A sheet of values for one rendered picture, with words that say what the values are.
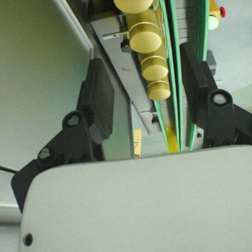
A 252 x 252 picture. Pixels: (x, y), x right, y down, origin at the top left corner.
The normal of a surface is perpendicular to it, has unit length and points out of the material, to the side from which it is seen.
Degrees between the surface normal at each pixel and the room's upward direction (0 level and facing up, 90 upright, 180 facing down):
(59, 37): 90
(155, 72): 0
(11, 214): 90
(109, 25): 0
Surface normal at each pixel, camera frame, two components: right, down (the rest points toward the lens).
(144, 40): 0.06, 0.93
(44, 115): 0.97, -0.14
